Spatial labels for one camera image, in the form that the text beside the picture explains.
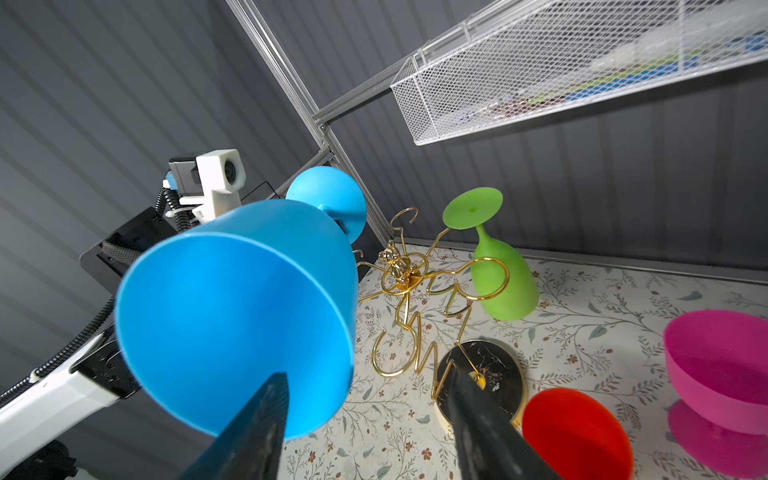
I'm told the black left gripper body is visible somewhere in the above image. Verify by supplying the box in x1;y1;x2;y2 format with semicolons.
79;207;177;294

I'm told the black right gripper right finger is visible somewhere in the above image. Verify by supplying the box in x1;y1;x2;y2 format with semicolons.
447;373;560;479

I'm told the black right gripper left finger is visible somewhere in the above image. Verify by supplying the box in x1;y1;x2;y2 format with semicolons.
181;372;289;480

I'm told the red wine glass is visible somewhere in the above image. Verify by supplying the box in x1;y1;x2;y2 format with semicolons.
522;388;634;479

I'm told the blue wine glass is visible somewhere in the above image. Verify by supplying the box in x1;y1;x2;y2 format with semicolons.
115;166;366;440

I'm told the green wine glass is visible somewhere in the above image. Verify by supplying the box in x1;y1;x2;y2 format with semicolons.
442;187;539;321

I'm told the pink wine glass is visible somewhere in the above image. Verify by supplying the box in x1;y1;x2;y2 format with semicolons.
663;310;767;479

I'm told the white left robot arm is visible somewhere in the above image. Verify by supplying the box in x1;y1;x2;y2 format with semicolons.
1;207;176;479

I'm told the left black corrugated cable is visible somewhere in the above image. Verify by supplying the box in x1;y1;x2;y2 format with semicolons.
0;296;116;406

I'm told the gold wire glass rack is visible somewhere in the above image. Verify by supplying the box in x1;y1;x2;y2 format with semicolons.
360;207;528;429

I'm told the aluminium corner frame post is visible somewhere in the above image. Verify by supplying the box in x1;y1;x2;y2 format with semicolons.
226;0;394;246

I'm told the white mesh wall basket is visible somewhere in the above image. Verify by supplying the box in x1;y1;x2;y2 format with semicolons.
390;1;767;145

